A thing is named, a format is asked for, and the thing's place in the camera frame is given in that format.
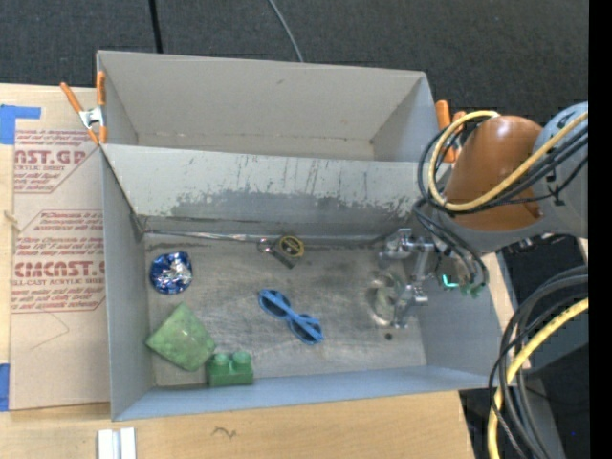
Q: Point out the brown cardboard board red print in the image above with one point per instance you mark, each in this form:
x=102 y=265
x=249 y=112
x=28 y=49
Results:
x=57 y=333

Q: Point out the blue sunglasses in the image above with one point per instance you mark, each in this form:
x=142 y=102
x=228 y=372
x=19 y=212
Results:
x=291 y=317

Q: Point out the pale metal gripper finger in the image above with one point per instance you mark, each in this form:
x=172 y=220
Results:
x=404 y=251
x=406 y=304

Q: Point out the green toy brick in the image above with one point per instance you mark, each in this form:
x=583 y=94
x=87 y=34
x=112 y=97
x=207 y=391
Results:
x=229 y=370

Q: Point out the blue crumpled foil ball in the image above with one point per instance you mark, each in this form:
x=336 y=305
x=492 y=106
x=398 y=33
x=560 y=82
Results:
x=171 y=272

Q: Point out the grey metal bin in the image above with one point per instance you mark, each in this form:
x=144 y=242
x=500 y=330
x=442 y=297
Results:
x=268 y=199

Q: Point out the clear glass cup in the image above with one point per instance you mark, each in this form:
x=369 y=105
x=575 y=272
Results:
x=380 y=299

